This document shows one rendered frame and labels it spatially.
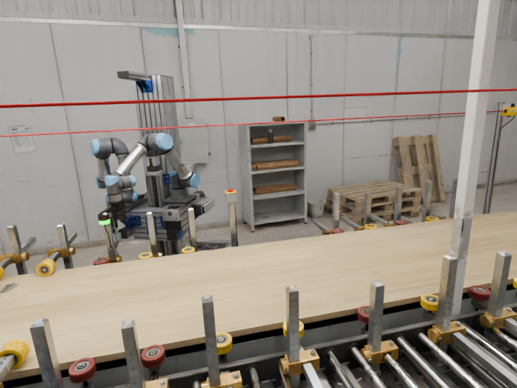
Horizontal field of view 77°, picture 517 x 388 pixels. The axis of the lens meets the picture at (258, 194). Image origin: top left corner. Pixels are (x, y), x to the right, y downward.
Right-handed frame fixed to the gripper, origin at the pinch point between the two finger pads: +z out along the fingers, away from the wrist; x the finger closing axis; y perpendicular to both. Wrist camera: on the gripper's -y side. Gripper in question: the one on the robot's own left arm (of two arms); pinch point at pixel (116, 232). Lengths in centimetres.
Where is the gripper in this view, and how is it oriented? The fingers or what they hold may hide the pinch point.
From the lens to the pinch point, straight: 225.0
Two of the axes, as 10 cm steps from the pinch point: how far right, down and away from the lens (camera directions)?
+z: 0.4, 9.7, 2.5
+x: -5.5, -1.9, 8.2
